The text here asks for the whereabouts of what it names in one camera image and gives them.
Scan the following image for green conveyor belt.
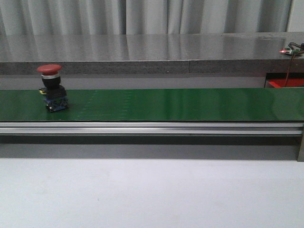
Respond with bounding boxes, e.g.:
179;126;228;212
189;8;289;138
0;87;304;122

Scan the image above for grey stone-top counter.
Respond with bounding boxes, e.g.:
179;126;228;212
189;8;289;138
0;32;304;75

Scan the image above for red bin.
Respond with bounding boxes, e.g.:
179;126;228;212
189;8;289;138
266;78;304;88

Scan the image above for small circuit board red LED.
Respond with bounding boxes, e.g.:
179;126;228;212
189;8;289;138
279;47;301;56

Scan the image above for grey pleated curtain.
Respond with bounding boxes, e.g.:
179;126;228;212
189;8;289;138
0;0;292;36

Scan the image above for aluminium conveyor frame rail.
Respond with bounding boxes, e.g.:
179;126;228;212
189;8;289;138
0;122;304;135

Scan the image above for grey conveyor support post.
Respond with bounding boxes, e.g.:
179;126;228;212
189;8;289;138
296;126;304;162

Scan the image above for red and black wires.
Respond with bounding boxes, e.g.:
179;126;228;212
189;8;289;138
284;42;304;88

